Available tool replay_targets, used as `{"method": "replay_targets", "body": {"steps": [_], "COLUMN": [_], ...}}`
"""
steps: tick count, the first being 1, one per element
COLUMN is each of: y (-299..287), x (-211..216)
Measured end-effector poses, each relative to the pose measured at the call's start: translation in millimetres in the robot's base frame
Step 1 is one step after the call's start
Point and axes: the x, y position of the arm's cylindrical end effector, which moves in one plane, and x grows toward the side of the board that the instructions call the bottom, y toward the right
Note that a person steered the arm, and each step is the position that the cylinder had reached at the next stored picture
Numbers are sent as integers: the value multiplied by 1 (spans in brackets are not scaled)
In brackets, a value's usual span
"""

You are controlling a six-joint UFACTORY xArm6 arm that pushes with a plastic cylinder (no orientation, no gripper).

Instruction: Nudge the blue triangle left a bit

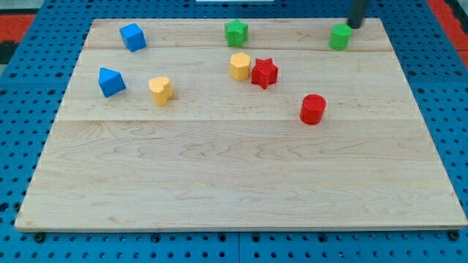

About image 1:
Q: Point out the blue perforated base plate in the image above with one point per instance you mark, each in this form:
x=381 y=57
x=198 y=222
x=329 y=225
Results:
x=36 y=77

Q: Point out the blue triangle block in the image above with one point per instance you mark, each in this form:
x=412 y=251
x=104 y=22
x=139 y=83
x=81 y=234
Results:
x=111 y=82

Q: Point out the yellow heart block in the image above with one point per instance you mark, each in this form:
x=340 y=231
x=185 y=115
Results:
x=161 y=90

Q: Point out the green star block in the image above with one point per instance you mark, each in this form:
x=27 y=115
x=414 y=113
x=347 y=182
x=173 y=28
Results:
x=236 y=33

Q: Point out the green cylinder block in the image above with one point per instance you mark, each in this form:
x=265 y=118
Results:
x=340 y=36

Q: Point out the red star block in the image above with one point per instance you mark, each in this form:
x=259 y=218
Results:
x=264 y=72

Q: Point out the blue cube block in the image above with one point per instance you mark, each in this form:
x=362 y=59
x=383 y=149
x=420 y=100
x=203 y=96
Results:
x=133 y=37

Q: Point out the red cylinder block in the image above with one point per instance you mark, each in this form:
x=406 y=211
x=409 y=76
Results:
x=312 y=109

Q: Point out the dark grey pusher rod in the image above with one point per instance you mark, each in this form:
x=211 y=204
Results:
x=358 y=10

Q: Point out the wooden board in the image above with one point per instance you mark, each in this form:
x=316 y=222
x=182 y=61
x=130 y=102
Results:
x=226 y=155

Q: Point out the yellow hexagon block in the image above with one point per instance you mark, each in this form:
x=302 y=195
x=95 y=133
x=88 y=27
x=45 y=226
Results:
x=240 y=64

